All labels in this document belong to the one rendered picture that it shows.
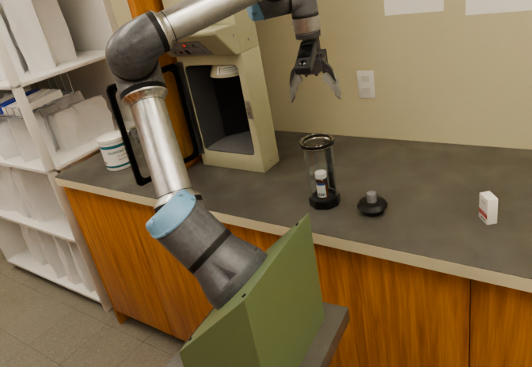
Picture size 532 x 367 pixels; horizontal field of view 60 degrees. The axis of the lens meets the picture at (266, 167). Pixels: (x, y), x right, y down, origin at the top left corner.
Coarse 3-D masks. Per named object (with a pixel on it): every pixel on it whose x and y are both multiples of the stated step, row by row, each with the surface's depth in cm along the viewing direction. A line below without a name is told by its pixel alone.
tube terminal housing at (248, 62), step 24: (168, 0) 167; (216, 24) 160; (240, 24) 158; (240, 48) 159; (240, 72) 164; (264, 96) 174; (264, 120) 176; (264, 144) 177; (240, 168) 186; (264, 168) 179
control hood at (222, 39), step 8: (232, 24) 156; (200, 32) 151; (208, 32) 149; (216, 32) 148; (224, 32) 151; (232, 32) 155; (184, 40) 158; (192, 40) 157; (200, 40) 155; (208, 40) 153; (216, 40) 152; (224, 40) 152; (232, 40) 155; (208, 48) 159; (216, 48) 158; (224, 48) 156; (232, 48) 156; (176, 56) 174; (184, 56) 172
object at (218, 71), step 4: (212, 68) 175; (216, 68) 173; (220, 68) 171; (224, 68) 171; (228, 68) 170; (232, 68) 170; (236, 68) 171; (212, 72) 175; (216, 72) 173; (220, 72) 172; (224, 72) 171; (228, 72) 171; (232, 72) 170; (236, 72) 171; (212, 76) 175; (216, 76) 173; (220, 76) 172; (224, 76) 171; (228, 76) 171; (232, 76) 171
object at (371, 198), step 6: (372, 192) 139; (366, 198) 142; (372, 198) 138; (378, 198) 141; (360, 204) 140; (366, 204) 139; (372, 204) 139; (378, 204) 138; (384, 204) 138; (366, 210) 138; (372, 210) 137; (378, 210) 137; (372, 216) 139
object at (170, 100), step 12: (168, 72) 175; (168, 84) 176; (108, 96) 160; (168, 96) 177; (120, 108) 164; (168, 108) 178; (180, 108) 182; (132, 120) 168; (180, 120) 183; (180, 132) 184; (132, 144) 170; (180, 144) 185; (144, 156) 174; (132, 168) 172; (144, 168) 175
